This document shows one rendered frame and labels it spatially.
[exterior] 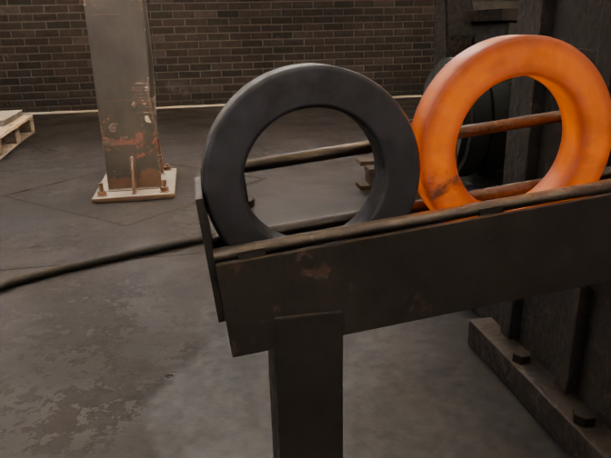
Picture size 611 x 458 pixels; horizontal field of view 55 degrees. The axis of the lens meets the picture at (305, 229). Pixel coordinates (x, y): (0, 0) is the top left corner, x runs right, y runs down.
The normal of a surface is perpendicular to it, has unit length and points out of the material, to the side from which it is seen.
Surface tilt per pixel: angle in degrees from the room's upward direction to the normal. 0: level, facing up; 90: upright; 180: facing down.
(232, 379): 0
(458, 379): 0
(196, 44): 90
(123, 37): 90
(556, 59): 90
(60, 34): 90
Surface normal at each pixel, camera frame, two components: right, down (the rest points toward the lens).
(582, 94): 0.20, 0.31
